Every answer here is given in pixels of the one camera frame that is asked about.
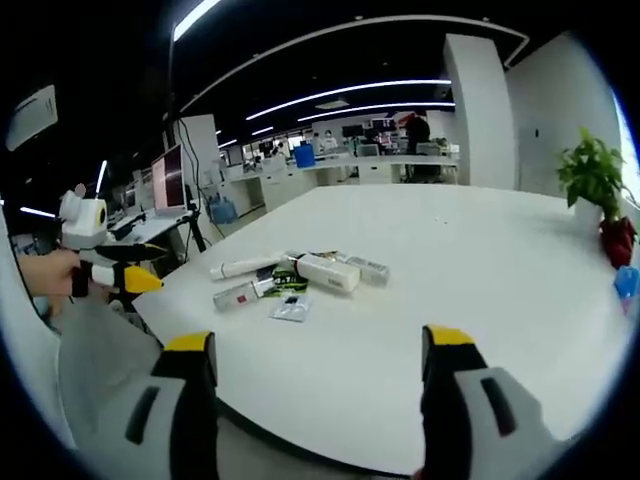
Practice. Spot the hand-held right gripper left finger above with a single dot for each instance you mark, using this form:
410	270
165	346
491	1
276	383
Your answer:
192	400

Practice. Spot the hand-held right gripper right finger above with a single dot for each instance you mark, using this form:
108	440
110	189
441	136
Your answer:
450	400

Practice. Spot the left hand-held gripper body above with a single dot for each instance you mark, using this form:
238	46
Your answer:
82	225

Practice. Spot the silver red-ended packet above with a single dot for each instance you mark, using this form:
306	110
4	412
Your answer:
237	296

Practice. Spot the white skincare tube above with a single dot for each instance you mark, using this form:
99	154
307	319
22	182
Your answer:
242	267

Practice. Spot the grey skincare sachet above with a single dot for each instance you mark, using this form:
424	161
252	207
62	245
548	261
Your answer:
291	306

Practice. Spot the green black skincare sachet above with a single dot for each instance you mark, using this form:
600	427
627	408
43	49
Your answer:
286	280

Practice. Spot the silver skincare box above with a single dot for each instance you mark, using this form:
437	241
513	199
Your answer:
369	271

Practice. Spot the white rectangular box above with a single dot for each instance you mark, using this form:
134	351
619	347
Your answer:
327	275

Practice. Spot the person's left hand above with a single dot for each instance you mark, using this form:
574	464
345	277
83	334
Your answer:
50	275

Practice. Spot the white side desk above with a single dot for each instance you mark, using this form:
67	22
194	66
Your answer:
145	227

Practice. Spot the person's light grey clothing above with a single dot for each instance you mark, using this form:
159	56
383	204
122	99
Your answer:
105	340

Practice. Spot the computer monitor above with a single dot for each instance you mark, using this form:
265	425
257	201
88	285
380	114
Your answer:
169	180

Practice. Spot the blue water jugs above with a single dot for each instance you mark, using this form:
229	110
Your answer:
222	211

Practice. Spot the ceiling air conditioner unit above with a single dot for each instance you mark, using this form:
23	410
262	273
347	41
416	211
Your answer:
32	117

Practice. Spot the black stand pole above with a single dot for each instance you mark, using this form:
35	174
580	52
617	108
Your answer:
172	100

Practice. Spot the blue bin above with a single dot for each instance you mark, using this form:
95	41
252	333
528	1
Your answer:
304	156

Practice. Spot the blue plastic object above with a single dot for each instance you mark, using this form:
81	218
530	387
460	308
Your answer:
627	287

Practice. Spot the row of white office desks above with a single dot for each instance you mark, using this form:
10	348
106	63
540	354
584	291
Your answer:
350	167

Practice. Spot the red object by plant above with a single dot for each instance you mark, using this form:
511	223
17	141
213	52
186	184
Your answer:
619	240

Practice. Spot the green plant in white pot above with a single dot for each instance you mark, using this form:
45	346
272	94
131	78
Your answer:
590	175

